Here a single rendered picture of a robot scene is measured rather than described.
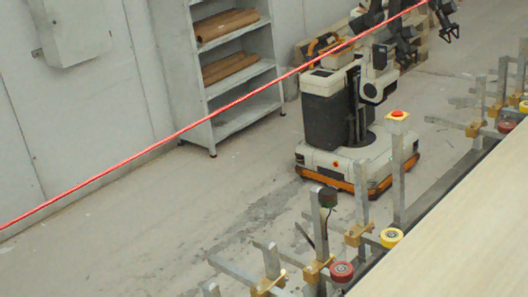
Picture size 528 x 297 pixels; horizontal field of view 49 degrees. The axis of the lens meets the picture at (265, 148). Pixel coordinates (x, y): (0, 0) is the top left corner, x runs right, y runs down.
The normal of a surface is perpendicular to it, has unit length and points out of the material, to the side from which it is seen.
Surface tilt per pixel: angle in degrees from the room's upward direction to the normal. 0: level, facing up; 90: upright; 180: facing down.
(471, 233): 0
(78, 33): 90
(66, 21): 90
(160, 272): 0
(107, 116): 90
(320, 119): 90
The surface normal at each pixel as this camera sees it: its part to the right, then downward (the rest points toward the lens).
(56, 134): 0.73, 0.24
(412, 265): -0.12, -0.88
